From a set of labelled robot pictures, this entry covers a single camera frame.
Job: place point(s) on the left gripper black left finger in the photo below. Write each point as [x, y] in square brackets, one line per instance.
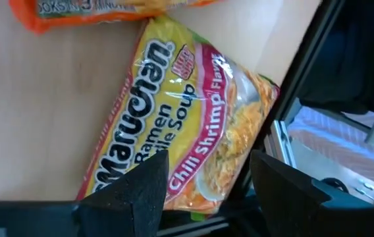
[131, 204]

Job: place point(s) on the black aluminium table frame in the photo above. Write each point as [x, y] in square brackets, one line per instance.
[292, 75]

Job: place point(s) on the lime chili shrimp noodle pack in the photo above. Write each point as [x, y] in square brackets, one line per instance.
[174, 98]

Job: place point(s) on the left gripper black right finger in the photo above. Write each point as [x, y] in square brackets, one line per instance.
[285, 197]

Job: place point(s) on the orange chicken noodle pack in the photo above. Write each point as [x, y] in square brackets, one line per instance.
[91, 14]

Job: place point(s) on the silver metal bracket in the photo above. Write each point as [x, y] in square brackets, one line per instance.
[280, 145]

